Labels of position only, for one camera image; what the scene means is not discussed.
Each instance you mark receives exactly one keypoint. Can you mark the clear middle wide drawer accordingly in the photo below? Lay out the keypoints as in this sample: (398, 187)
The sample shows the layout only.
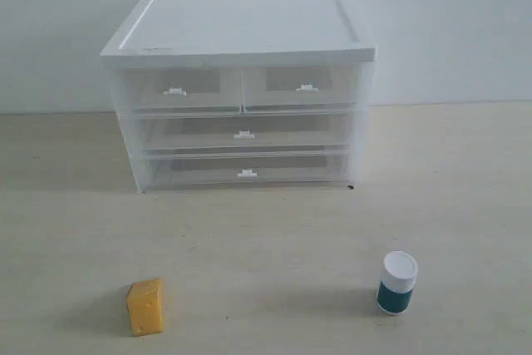
(179, 133)

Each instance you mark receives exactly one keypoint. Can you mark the clear bottom wide drawer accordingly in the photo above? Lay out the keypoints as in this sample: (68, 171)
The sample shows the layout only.
(280, 166)

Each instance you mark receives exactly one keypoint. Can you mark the white plastic drawer cabinet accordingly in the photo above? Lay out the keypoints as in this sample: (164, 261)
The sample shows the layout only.
(236, 34)

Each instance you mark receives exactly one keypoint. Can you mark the clear wide drawer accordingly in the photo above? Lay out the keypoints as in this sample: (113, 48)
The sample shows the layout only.
(179, 133)
(280, 166)

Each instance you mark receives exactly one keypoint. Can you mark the teal bottle white cap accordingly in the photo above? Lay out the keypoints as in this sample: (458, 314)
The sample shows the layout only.
(397, 281)

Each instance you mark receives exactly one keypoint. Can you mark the yellow cheese wedge block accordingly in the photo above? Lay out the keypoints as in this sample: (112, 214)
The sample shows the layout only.
(144, 302)

